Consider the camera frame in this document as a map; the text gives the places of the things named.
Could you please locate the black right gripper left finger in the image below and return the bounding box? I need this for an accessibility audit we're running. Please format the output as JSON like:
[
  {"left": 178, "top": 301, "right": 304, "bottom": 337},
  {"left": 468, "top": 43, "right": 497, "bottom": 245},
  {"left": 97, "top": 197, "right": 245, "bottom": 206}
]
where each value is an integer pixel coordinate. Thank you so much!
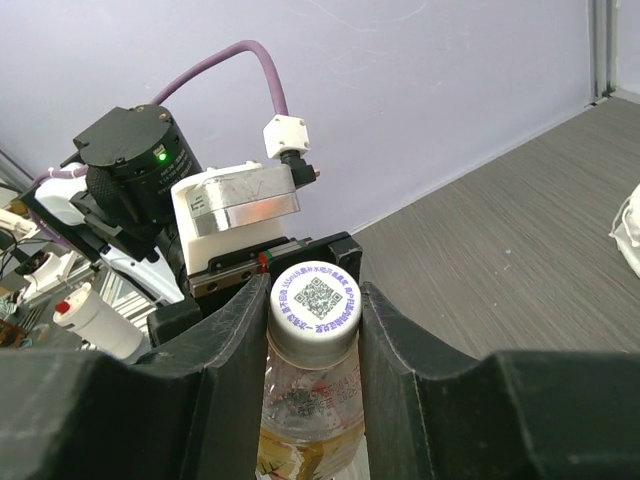
[{"left": 1, "top": 275, "right": 270, "bottom": 479}]

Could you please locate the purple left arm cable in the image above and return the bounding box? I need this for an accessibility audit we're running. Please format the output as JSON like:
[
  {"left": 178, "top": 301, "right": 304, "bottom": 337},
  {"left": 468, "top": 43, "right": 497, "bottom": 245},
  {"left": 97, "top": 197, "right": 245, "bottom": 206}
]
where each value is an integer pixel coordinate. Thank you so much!
[{"left": 29, "top": 39, "right": 311, "bottom": 241}]

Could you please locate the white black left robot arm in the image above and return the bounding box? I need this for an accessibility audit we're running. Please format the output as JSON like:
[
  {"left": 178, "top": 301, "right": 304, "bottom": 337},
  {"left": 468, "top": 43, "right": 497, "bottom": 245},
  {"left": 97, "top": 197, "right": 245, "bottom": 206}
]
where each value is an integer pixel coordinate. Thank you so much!
[{"left": 22, "top": 104, "right": 363, "bottom": 345}]

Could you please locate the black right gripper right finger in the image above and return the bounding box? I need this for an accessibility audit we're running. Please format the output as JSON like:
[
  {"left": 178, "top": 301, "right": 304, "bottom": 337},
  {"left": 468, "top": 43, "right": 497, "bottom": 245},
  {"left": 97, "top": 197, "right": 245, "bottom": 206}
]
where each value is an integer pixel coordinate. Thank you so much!
[{"left": 359, "top": 283, "right": 639, "bottom": 479}]

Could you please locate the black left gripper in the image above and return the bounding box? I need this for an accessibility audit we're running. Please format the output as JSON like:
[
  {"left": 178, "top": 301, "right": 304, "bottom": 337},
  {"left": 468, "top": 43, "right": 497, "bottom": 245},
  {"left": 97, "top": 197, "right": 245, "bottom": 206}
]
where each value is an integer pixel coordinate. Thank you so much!
[{"left": 147, "top": 230, "right": 361, "bottom": 347}]

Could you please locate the white crumpled paper bag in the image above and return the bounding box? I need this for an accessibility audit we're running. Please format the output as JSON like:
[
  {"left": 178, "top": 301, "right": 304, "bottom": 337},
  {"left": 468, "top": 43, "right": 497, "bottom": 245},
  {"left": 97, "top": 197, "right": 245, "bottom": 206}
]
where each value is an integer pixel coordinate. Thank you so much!
[{"left": 608, "top": 185, "right": 640, "bottom": 277}]

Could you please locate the white amber bottle cap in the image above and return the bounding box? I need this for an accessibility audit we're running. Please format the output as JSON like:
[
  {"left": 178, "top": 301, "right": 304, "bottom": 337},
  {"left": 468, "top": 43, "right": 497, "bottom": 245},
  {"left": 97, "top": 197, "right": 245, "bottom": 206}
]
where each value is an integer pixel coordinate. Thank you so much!
[{"left": 268, "top": 261, "right": 362, "bottom": 370}]

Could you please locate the amber drink bottle red label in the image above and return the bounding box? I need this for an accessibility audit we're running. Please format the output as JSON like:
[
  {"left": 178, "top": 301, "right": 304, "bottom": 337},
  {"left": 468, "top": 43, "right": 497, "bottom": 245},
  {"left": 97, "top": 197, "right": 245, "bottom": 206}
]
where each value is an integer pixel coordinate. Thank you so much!
[{"left": 256, "top": 346, "right": 365, "bottom": 479}]

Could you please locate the white red tube outside cell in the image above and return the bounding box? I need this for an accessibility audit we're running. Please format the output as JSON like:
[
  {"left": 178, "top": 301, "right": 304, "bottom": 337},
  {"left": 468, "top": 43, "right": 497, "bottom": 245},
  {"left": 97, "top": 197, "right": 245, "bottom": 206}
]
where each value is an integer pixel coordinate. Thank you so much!
[{"left": 53, "top": 283, "right": 143, "bottom": 360}]

